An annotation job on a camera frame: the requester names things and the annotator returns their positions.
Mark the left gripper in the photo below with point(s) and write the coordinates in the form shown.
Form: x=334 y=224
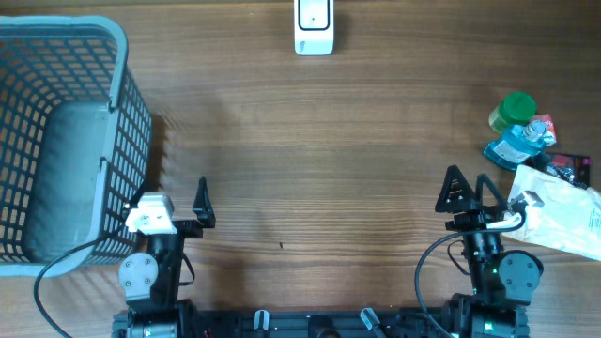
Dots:
x=192 y=229

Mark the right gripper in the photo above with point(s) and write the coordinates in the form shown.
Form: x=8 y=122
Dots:
x=484 y=215

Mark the blue mouthwash bottle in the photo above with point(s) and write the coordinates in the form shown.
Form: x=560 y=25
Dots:
x=517 y=144

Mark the green lid jar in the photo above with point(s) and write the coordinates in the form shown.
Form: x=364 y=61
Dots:
x=518 y=108

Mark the red tissue pack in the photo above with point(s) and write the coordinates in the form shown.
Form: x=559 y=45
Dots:
x=550 y=136

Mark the beige plastic pouch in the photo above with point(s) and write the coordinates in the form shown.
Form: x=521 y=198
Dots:
x=568 y=221

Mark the black red packaged item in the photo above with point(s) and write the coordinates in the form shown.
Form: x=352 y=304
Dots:
x=575 y=169

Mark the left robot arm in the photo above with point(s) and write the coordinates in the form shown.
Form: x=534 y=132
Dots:
x=151 y=279

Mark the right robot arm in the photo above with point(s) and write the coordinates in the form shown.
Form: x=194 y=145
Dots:
x=502 y=281

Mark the white barcode scanner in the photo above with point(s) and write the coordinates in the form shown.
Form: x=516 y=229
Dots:
x=313 y=27

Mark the grey plastic shopping basket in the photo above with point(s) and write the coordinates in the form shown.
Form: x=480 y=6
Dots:
x=75 y=139

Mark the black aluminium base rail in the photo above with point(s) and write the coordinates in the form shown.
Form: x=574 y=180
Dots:
x=262 y=323

